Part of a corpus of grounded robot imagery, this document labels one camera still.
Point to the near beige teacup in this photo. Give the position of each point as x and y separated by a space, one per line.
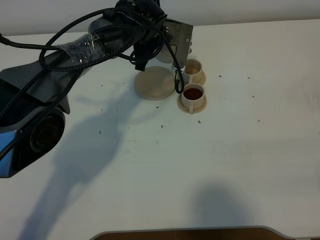
193 96

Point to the beige cup saucer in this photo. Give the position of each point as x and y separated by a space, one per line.
186 110
203 78

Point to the near beige cup saucer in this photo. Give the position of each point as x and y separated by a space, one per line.
186 110

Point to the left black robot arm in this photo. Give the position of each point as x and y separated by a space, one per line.
34 96

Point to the beige ceramic teapot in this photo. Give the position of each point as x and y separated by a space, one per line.
165 56

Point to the far beige teacup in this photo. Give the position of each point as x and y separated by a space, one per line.
193 71

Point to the far beige cup saucer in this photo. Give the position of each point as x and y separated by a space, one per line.
203 78

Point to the beige teapot saucer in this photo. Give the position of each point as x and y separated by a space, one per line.
154 83

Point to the beige teacup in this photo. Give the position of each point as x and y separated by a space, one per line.
193 71
193 96

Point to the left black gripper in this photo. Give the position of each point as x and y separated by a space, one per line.
148 21

